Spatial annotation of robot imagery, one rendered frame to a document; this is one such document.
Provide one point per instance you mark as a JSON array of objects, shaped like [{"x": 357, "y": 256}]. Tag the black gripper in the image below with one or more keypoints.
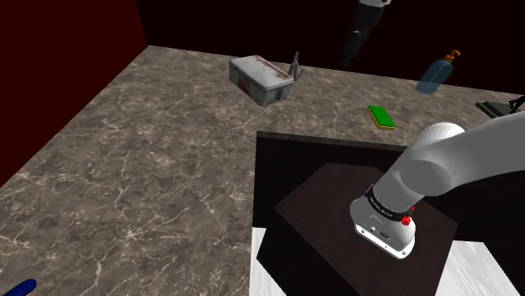
[{"x": 366, "y": 17}]

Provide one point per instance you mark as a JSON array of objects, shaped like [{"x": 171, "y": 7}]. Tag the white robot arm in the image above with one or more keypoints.
[{"x": 426, "y": 168}]

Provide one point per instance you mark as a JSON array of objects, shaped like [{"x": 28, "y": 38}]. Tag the grey metal multi-tool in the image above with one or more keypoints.
[{"x": 295, "y": 69}]

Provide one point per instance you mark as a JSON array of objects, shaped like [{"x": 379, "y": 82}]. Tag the blue soap bottle orange pump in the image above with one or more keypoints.
[{"x": 434, "y": 76}]

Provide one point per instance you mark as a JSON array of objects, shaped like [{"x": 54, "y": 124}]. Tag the green and yellow sponge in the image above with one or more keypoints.
[{"x": 382, "y": 116}]

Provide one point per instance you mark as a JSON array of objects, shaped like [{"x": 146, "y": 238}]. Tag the grey metal case red marks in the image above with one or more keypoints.
[{"x": 259, "y": 74}]

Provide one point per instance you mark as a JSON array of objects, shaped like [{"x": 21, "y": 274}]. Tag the dark grey flat object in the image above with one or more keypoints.
[{"x": 497, "y": 108}]

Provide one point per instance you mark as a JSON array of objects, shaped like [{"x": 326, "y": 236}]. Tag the dark robot stand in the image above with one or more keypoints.
[{"x": 324, "y": 213}]

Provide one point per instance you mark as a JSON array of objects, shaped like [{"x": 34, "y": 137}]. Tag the blue rounded object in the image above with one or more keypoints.
[{"x": 19, "y": 289}]

